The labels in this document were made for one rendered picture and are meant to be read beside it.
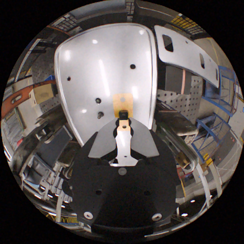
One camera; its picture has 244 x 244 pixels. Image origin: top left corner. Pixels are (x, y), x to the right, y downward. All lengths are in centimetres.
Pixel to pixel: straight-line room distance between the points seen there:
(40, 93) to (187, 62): 31
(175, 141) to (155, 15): 28
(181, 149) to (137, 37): 22
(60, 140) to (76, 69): 62
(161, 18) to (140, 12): 5
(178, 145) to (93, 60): 22
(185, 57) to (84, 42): 21
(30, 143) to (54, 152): 49
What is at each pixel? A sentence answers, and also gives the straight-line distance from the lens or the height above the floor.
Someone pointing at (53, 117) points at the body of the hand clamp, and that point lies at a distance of 22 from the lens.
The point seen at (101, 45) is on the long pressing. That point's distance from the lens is 16.
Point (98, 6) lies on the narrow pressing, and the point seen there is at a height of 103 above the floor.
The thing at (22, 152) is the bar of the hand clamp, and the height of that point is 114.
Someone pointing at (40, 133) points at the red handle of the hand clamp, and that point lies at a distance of 21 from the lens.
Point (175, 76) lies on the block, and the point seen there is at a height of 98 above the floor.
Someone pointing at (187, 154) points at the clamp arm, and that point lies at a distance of 15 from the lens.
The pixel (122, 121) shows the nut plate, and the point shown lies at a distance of 15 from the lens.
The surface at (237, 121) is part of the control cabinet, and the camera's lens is 792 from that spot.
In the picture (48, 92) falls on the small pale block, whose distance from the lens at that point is 19.
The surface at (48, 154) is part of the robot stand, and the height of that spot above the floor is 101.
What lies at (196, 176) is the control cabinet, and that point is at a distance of 1064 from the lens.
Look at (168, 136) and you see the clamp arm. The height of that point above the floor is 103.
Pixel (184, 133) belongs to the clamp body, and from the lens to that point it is 18.
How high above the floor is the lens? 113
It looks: 59 degrees down
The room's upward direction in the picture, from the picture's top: 179 degrees counter-clockwise
